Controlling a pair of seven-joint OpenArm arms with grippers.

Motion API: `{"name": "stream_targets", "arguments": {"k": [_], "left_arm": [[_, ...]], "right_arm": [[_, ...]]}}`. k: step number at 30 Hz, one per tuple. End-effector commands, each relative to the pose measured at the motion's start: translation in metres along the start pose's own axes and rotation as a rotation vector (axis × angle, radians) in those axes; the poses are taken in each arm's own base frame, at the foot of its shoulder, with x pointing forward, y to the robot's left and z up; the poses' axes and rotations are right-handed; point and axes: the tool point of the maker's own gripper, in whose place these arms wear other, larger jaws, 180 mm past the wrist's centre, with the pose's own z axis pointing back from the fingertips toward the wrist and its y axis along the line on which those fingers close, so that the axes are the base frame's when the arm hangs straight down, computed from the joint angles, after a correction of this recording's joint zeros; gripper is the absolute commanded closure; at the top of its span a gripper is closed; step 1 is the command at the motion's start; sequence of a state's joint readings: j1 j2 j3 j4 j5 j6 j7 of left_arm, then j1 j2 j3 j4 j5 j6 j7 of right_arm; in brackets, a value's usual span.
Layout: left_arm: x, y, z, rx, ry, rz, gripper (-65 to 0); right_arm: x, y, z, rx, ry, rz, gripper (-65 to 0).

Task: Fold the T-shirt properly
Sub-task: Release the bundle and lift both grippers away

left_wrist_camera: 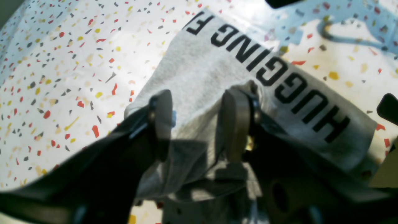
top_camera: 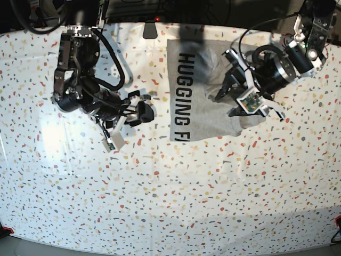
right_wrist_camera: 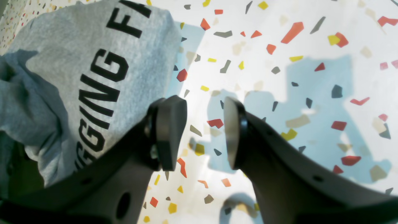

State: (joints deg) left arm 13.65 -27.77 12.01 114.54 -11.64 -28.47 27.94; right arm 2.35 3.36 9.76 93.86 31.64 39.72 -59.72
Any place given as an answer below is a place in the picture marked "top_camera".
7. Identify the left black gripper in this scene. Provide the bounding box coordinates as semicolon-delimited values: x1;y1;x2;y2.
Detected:
214;45;297;117

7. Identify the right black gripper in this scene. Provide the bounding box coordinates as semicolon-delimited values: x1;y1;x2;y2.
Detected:
85;88;155;128

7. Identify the grey T-shirt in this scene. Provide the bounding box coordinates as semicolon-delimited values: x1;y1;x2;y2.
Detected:
167;40;266;142

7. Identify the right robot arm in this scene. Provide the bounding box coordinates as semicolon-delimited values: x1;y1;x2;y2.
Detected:
52;1;155;129

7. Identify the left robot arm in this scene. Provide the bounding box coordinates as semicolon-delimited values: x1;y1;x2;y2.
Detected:
215;1;337;121

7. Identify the terrazzo pattern table cover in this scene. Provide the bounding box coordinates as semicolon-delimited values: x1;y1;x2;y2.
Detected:
1;23;340;255

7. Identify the black power strip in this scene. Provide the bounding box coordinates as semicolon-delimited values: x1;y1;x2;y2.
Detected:
106;15;165;23

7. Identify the red corner clamp right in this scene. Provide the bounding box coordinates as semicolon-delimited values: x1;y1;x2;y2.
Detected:
331;216;341;244

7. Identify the red corner clamp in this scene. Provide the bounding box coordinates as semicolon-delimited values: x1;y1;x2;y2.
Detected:
331;216;341;244
0;227;13;239

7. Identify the red corner clamp left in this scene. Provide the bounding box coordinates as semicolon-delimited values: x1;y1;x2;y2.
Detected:
0;227;13;239

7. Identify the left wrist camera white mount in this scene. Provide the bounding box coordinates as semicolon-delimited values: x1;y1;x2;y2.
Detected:
225;48;285;122

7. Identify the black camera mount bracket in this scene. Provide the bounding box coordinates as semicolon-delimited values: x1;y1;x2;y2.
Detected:
143;22;158;39

